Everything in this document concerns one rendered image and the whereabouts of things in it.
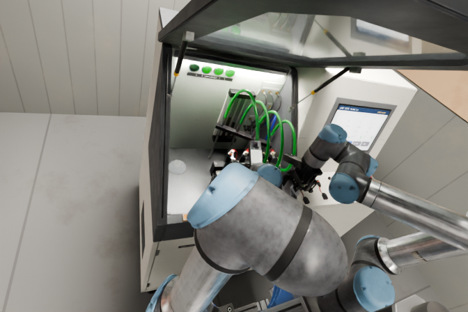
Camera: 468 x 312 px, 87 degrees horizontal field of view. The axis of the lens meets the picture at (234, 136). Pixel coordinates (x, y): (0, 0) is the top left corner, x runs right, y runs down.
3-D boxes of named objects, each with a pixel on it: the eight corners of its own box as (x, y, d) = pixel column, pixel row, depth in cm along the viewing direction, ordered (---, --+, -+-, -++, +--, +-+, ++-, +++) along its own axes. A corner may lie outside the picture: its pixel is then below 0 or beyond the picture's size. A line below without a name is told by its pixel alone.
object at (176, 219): (161, 241, 112) (167, 224, 102) (161, 232, 115) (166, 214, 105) (277, 225, 137) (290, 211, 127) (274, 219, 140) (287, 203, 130)
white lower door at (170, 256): (145, 291, 155) (158, 243, 111) (145, 287, 156) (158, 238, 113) (239, 271, 181) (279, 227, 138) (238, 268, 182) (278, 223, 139)
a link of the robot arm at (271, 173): (251, 184, 70) (267, 159, 71) (244, 180, 81) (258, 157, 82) (274, 199, 71) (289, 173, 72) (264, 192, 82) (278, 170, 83)
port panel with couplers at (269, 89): (244, 128, 149) (265, 84, 129) (243, 124, 151) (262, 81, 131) (263, 129, 154) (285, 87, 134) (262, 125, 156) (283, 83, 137)
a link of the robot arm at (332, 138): (348, 143, 73) (323, 127, 75) (327, 166, 80) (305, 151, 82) (353, 132, 79) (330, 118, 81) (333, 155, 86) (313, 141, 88)
